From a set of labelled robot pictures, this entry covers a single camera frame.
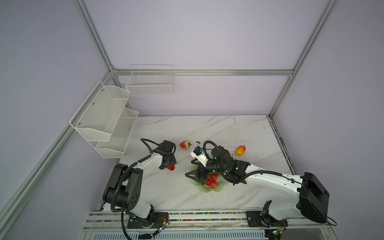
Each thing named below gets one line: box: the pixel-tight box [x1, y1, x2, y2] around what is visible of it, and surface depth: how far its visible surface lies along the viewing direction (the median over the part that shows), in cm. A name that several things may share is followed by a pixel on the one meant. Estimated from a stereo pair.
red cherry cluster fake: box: [205, 173, 221, 188], surface depth 84 cm
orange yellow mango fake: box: [235, 144, 247, 156], surface depth 100 cm
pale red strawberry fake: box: [180, 140, 193, 149], surface depth 101 cm
